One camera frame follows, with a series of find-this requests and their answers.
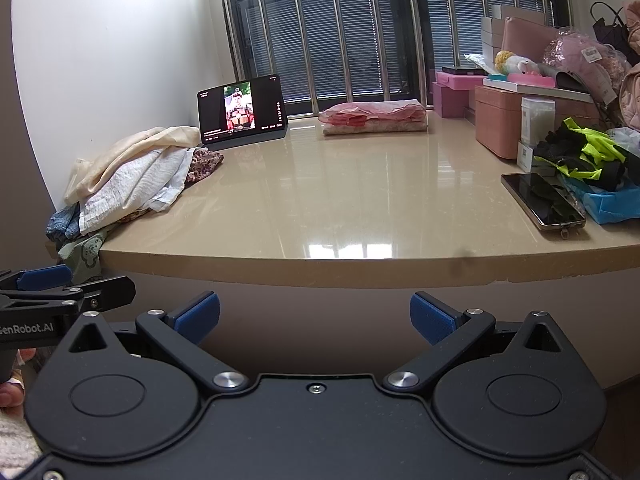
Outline magenta flat box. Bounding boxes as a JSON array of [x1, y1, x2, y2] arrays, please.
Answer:
[[435, 71, 490, 91]]

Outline blue denim garment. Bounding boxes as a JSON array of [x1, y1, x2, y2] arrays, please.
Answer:
[[46, 204, 85, 242]]

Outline white striped-weave garment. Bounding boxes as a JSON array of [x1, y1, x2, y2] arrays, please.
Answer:
[[79, 157, 173, 237]]

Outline pink lace garment in plastic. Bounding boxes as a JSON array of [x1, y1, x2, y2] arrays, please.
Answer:
[[542, 27, 634, 106]]

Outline black handbag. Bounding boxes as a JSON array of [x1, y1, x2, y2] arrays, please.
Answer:
[[590, 1, 632, 54]]

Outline white crinkled garment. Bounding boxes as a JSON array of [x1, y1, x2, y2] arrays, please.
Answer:
[[141, 147, 197, 213]]

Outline teal flat box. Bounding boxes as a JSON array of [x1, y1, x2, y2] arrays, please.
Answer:
[[488, 73, 557, 87]]

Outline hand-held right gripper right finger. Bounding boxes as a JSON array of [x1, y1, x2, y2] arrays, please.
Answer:
[[382, 290, 564, 395]]

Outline pink leather bag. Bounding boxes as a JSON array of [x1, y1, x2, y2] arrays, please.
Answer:
[[501, 16, 562, 69]]

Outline floral print garment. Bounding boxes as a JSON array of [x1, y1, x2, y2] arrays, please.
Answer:
[[184, 147, 225, 187]]

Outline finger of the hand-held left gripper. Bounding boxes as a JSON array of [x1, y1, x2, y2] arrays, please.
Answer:
[[0, 276, 137, 321], [0, 264, 76, 295]]

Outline grey tablet case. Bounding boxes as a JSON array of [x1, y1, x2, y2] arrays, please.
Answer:
[[201, 124, 290, 151]]

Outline white small boxes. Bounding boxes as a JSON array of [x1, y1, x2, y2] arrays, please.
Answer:
[[520, 97, 557, 147]]

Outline blue plastic bag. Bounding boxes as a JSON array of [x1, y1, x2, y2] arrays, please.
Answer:
[[559, 175, 640, 226]]

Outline black and neon yellow garment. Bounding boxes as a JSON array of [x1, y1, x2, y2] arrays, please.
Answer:
[[532, 117, 629, 194]]

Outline pink cardboard box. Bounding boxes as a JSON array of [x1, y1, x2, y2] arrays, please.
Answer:
[[431, 82, 477, 121]]

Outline sheer pink folded garment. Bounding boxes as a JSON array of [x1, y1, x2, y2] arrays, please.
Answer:
[[318, 101, 427, 128]]

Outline person's left hand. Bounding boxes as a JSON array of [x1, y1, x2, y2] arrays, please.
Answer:
[[0, 347, 37, 409]]

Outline clear plastic packet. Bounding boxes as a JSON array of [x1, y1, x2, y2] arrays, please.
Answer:
[[462, 52, 502, 74]]

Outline cream camisole dress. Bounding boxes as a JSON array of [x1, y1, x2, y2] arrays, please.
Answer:
[[64, 126, 202, 207]]

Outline window with steel grille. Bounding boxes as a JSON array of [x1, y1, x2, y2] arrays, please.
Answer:
[[216, 0, 575, 122]]

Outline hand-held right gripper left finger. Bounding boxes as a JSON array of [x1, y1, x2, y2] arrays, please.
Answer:
[[67, 290, 249, 395]]

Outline green bear print garment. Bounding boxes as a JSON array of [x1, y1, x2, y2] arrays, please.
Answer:
[[56, 232, 107, 283]]

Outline small white box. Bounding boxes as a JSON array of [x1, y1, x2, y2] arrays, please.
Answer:
[[515, 140, 540, 174]]

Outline pink padded coat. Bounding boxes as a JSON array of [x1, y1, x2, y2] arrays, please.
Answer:
[[616, 0, 640, 132]]

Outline black tablet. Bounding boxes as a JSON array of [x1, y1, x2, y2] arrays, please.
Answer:
[[196, 75, 289, 145]]

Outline black smartphone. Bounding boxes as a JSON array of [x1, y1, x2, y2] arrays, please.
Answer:
[[500, 172, 587, 234]]

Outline stack of white boxes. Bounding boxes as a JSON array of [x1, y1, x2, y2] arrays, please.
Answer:
[[480, 4, 547, 57]]

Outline yellow and white plush toy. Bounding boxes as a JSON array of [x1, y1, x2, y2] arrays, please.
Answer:
[[494, 50, 540, 79]]

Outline salmon pink storage box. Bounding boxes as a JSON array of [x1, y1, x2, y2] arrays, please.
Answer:
[[473, 85, 602, 162]]

